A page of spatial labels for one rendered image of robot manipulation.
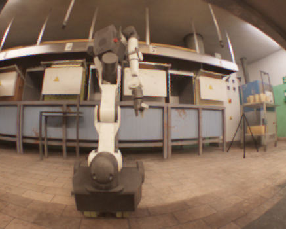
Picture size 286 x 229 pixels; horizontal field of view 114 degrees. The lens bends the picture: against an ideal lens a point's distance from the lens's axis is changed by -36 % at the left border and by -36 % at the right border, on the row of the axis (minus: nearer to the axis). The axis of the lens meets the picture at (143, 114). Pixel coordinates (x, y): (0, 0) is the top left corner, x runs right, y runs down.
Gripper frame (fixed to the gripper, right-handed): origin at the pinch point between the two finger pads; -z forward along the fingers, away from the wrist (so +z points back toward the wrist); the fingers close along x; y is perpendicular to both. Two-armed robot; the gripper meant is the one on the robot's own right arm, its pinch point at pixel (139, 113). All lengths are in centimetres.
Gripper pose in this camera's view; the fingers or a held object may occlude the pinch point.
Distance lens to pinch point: 106.3
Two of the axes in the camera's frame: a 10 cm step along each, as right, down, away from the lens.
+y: -9.3, 1.6, 3.3
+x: 3.5, 0.9, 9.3
